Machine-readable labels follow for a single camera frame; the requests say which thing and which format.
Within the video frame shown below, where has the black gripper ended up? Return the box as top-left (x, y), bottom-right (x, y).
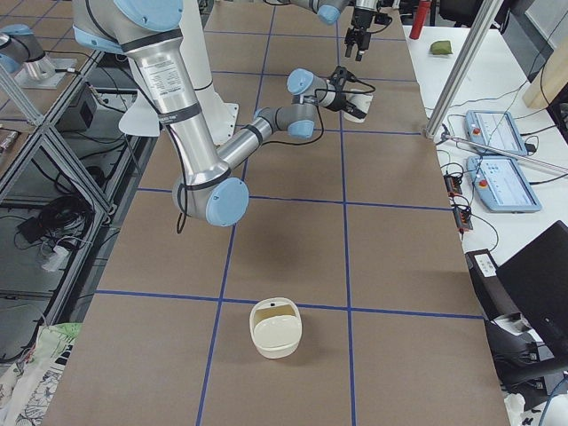
top-left (344, 9), bottom-right (372, 61)
top-left (329, 91), bottom-right (353, 112)

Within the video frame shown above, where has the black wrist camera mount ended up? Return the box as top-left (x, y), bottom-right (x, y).
top-left (328, 66), bottom-right (358, 91)

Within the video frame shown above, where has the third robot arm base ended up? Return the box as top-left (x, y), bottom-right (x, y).
top-left (1, 24), bottom-right (63, 90)

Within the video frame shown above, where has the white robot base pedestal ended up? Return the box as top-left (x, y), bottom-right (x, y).
top-left (118, 0), bottom-right (241, 144)

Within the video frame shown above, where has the upper blue teach pendant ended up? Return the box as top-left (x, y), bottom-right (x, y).
top-left (465, 110), bottom-right (528, 156)

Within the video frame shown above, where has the lower blue teach pendant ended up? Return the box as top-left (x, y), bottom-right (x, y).
top-left (466, 155), bottom-right (542, 213)

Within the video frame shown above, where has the patterned cloth bag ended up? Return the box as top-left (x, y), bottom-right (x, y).
top-left (1, 322), bottom-right (82, 425)

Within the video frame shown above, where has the black braided camera cable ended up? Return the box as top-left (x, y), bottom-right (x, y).
top-left (128, 75), bottom-right (378, 234)

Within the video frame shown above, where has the blue teach pendant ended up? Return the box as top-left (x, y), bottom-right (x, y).
top-left (466, 155), bottom-right (542, 213)
top-left (465, 110), bottom-right (528, 156)

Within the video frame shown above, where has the white ribbed plastic cup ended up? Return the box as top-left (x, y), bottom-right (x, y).
top-left (343, 91), bottom-right (374, 123)

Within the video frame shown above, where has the red bottle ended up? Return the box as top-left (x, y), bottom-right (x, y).
top-left (409, 0), bottom-right (431, 40)

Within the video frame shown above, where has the cream white plastic basket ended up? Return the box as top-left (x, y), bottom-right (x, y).
top-left (248, 297), bottom-right (303, 359)

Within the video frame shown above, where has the aluminium frame post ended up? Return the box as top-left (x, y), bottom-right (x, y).
top-left (423, 0), bottom-right (503, 139)

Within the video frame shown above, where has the black laptop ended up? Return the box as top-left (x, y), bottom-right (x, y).
top-left (497, 220), bottom-right (567, 356)

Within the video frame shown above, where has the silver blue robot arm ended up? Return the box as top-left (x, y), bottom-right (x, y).
top-left (72, 1), bottom-right (363, 226)
top-left (264, 0), bottom-right (381, 62)

